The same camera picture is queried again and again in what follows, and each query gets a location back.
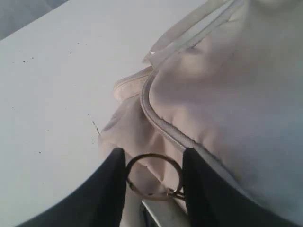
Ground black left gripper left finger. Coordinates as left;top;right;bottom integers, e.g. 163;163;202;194
21;148;125;227

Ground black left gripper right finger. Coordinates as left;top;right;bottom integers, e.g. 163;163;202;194
183;148;303;227

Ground metal ring zipper pull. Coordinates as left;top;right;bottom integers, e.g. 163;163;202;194
126;152;185;201

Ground beige duffel bag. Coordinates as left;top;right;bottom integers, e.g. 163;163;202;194
98;0;303;227

